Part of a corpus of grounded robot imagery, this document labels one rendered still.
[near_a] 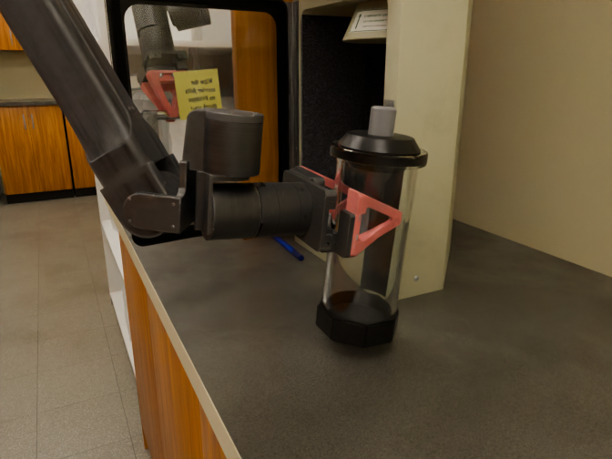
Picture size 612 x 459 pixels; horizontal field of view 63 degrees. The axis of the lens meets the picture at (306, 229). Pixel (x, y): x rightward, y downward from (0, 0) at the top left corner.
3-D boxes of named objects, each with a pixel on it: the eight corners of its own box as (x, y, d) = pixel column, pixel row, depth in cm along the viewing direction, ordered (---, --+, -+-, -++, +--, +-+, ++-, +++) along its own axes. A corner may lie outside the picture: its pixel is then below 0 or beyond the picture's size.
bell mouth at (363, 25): (408, 45, 92) (410, 12, 90) (480, 40, 76) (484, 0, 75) (322, 42, 84) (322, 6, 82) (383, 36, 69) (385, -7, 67)
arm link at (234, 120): (157, 205, 56) (123, 227, 48) (158, 99, 53) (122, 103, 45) (263, 219, 55) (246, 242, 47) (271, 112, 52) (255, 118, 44)
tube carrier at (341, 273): (368, 294, 70) (389, 139, 63) (418, 331, 61) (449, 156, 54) (299, 305, 65) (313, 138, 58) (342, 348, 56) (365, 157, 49)
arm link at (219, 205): (187, 230, 52) (201, 249, 48) (188, 165, 50) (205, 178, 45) (249, 227, 55) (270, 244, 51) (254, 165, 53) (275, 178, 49)
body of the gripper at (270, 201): (298, 168, 58) (237, 168, 55) (342, 190, 50) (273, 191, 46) (292, 222, 60) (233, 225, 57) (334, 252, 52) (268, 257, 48)
